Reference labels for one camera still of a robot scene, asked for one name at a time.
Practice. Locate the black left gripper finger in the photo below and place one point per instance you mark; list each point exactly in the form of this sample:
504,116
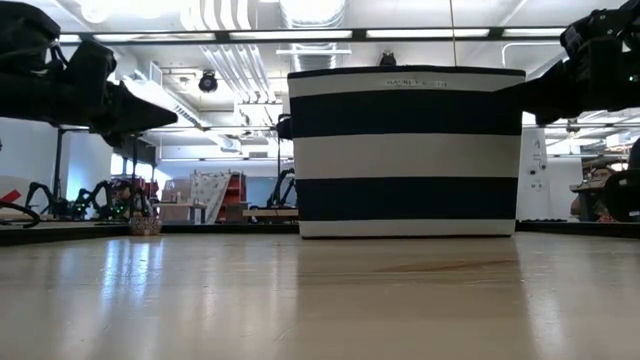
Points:
115,138
132,112

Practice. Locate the black background robot arm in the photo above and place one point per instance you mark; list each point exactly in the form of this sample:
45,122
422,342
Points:
92,200
47,200
280,190

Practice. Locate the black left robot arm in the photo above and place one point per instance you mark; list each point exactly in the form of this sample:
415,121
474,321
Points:
25,35

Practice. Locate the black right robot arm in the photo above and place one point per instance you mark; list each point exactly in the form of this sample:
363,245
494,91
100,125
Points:
632,90

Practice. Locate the white column unit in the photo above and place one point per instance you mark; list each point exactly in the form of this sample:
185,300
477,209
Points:
532,175

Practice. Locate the person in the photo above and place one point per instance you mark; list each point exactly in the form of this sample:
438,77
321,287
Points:
592,195
131,200

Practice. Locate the cardboard boxes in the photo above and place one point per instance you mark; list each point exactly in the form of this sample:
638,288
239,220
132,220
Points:
175,200

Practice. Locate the small round patterned container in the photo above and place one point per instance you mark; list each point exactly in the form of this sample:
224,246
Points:
145,226

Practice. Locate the small wooden table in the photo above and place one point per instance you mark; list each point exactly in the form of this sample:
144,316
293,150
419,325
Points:
180,205

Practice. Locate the red tape strip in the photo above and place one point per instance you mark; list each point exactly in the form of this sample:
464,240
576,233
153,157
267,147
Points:
10,196

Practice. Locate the black round chair back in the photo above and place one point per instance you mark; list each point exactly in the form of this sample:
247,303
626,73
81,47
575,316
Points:
625,197

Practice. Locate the white patterned board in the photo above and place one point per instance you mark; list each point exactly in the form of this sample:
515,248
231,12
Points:
210,192

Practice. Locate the white ceiling pipes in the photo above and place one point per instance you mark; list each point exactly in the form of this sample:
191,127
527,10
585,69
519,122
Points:
235,70

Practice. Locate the red shelf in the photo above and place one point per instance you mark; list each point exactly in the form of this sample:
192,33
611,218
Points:
237,195

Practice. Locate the navy white striped fabric basket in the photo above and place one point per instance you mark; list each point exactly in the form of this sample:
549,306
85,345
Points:
405,200

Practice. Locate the small black ceiling device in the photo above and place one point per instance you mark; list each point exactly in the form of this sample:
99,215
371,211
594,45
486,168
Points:
387,60

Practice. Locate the wooden bench top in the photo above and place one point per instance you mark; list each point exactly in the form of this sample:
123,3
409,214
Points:
270,213

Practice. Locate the linear ceiling light bar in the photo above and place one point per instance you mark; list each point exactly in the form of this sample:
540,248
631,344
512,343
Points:
290,34

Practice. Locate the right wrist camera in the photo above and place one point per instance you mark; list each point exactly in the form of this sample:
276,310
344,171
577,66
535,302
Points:
590,25

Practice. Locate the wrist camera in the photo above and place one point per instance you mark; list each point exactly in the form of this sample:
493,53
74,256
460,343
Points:
590,25
90,65

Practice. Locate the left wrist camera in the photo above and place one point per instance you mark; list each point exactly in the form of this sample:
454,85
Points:
90,65

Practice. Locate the black vertical post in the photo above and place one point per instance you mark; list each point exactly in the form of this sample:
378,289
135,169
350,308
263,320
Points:
58,170

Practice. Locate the black ceiling camera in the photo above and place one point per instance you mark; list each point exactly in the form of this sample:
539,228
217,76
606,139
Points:
208,82

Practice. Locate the black metal table frame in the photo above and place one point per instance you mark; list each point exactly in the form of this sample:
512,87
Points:
75,232

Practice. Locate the silver ventilation duct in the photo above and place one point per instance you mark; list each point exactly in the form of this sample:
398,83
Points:
312,15

